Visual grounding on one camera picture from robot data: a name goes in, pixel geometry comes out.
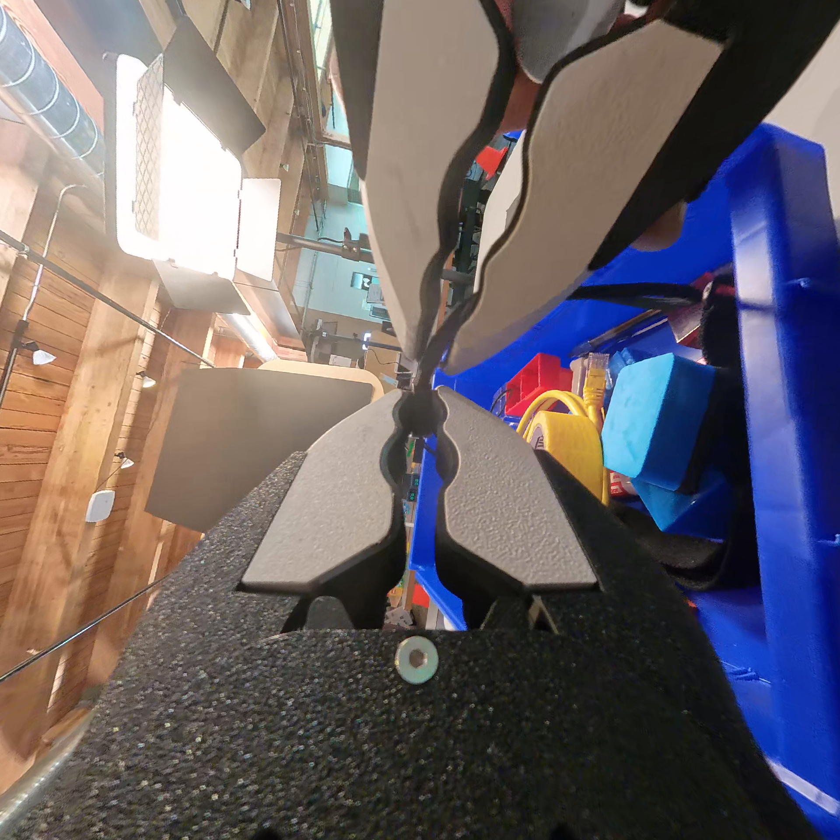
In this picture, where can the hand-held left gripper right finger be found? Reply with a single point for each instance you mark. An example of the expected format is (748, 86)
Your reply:
(515, 518)

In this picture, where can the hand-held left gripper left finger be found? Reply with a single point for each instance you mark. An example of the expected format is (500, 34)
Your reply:
(328, 518)

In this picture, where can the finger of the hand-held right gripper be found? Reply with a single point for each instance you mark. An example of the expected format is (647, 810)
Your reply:
(604, 164)
(420, 131)

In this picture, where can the person's right hand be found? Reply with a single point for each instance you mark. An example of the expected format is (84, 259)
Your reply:
(663, 229)

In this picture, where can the yellow tape roll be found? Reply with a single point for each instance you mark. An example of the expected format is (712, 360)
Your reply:
(564, 453)

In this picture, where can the red studded block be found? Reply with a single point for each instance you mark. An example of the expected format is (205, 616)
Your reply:
(535, 387)

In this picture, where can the dark pen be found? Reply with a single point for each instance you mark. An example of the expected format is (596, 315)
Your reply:
(623, 328)

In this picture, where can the blue foam block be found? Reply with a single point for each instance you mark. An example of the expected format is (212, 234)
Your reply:
(649, 420)

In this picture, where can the small blue foam piece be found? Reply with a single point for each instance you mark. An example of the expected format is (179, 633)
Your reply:
(682, 508)

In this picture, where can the small white spotlight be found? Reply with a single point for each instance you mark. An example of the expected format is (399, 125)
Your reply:
(43, 357)
(146, 380)
(124, 461)

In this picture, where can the studio light panel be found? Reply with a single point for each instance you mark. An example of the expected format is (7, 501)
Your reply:
(190, 197)

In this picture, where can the blue plastic bin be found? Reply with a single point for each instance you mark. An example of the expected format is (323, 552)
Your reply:
(787, 394)

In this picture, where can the light stand pole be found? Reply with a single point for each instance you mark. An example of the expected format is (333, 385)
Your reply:
(98, 292)

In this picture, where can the metal air duct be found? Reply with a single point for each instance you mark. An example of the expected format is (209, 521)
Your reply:
(39, 85)

